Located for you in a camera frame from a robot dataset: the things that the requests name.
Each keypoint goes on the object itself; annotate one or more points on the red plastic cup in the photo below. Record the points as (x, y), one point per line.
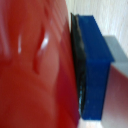
(33, 73)

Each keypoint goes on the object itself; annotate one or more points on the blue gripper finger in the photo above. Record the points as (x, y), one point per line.
(95, 66)

